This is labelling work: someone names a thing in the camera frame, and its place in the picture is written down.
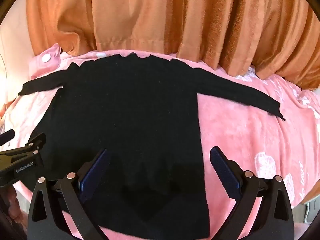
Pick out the grey object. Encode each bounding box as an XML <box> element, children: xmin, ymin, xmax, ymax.
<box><xmin>303</xmin><ymin>200</ymin><xmax>316</xmax><ymax>223</ymax></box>

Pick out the orange curtain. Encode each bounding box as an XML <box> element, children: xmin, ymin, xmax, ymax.
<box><xmin>26</xmin><ymin>0</ymin><xmax>320</xmax><ymax>91</ymax></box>

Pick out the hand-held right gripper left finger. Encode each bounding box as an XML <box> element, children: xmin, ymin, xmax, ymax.
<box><xmin>27</xmin><ymin>148</ymin><xmax>112</xmax><ymax>240</ymax></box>

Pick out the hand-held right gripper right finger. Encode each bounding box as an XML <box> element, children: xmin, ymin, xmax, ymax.
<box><xmin>209</xmin><ymin>146</ymin><xmax>295</xmax><ymax>240</ymax></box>

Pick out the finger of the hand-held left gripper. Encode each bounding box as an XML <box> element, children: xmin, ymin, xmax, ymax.
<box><xmin>0</xmin><ymin>129</ymin><xmax>15</xmax><ymax>146</ymax></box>
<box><xmin>24</xmin><ymin>133</ymin><xmax>47</xmax><ymax>155</ymax></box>

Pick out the black sweater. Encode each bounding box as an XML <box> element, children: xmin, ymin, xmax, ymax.
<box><xmin>17</xmin><ymin>52</ymin><xmax>286</xmax><ymax>239</ymax></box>

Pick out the pink printed blanket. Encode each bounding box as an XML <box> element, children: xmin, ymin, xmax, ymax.
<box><xmin>0</xmin><ymin>44</ymin><xmax>320</xmax><ymax>240</ymax></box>

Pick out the person's left hand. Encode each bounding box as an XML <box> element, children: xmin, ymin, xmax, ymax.
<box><xmin>5</xmin><ymin>187</ymin><xmax>25</xmax><ymax>222</ymax></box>

